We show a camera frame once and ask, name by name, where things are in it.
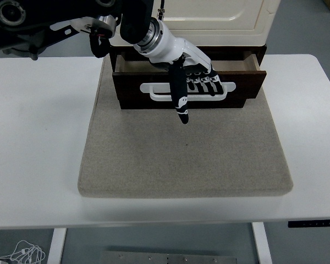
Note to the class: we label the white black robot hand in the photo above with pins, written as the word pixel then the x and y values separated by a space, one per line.
pixel 178 49

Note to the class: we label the dark brown wooden drawer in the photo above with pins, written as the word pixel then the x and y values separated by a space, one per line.
pixel 126 82

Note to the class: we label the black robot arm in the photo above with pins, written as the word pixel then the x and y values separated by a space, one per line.
pixel 132 22

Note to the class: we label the beige felt mat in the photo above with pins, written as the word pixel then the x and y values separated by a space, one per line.
pixel 181 154

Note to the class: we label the white table leg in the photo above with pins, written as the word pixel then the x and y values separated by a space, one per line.
pixel 262 244
pixel 56 247

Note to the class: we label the black table control panel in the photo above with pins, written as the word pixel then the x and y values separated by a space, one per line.
pixel 313 223

